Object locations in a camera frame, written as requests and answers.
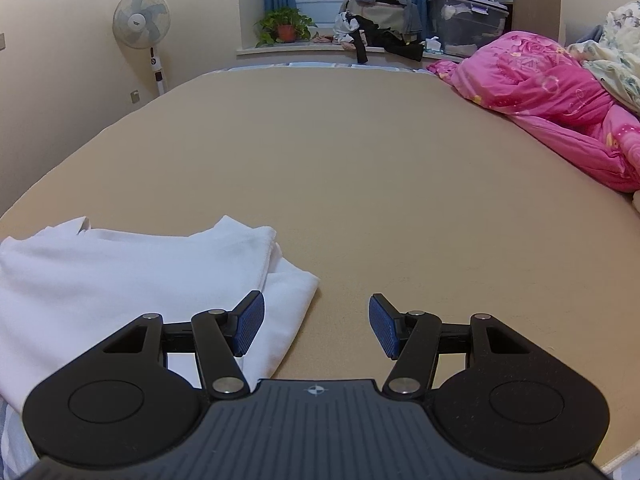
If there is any white small garment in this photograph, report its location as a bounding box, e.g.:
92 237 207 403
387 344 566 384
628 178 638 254
1 217 319 412

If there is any pile of clothes on sill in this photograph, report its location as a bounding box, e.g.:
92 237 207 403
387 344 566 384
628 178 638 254
333 0 424 64

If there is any pink quilt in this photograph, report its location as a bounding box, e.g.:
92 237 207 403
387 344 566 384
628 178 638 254
428 32 639 193

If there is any floral cream quilt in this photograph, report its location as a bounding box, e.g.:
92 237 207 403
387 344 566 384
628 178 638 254
567 0 640 115

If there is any white standing fan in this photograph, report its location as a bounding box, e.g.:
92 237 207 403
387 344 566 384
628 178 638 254
112 0 170 96

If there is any clear plastic storage bin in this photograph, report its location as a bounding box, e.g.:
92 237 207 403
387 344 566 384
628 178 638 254
426 0 510 58

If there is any potted green plant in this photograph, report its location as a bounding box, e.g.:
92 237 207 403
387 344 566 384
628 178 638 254
255 6 316 48

